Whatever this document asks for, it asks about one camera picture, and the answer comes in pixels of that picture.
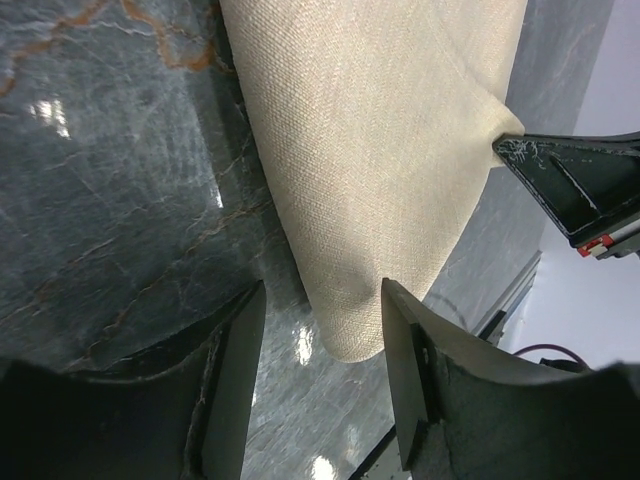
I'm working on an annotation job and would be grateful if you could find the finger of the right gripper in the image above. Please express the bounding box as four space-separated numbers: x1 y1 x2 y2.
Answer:
493 132 639 260

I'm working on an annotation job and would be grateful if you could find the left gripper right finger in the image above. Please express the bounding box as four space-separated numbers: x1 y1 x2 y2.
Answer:
381 279 639 479

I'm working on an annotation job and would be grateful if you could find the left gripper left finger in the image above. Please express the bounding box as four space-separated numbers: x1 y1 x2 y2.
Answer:
1 283 266 479

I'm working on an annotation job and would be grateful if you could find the beige cloth napkin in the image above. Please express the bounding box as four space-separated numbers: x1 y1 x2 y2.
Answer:
221 1 526 363

